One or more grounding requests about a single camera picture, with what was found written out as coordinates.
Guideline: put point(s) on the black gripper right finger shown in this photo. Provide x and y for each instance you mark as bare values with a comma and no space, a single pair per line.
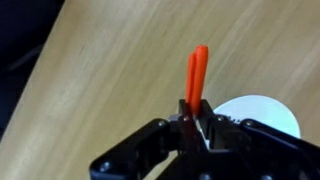
260,150

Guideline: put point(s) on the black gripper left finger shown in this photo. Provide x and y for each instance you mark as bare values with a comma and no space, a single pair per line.
146,146

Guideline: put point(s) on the orange marker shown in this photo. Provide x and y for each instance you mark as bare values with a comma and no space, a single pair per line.
199,76

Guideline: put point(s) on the white bowl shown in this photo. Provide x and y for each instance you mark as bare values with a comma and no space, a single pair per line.
263,111

